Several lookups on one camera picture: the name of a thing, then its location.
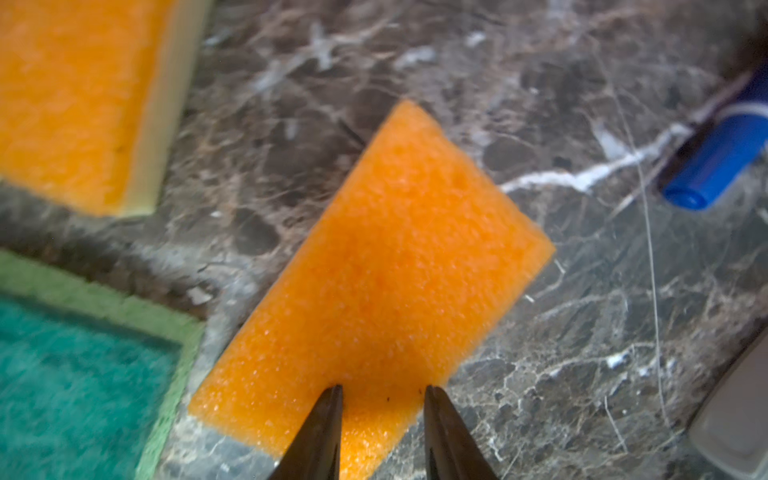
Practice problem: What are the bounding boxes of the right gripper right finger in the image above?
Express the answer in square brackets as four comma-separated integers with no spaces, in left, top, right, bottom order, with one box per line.
[424,385,498,480]

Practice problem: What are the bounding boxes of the blue marker pen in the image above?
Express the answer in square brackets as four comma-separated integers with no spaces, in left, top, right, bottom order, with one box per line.
[661,60,767,211]

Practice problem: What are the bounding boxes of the dark green sponge right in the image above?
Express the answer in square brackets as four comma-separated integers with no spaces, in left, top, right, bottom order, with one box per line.
[1,251,203,479]

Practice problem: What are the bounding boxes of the orange sponge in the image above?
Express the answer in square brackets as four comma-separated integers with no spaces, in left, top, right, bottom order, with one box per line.
[1,1,212,217]
[188,101,555,479]

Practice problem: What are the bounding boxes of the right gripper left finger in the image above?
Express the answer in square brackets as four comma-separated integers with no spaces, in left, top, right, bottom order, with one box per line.
[268,385,343,480]

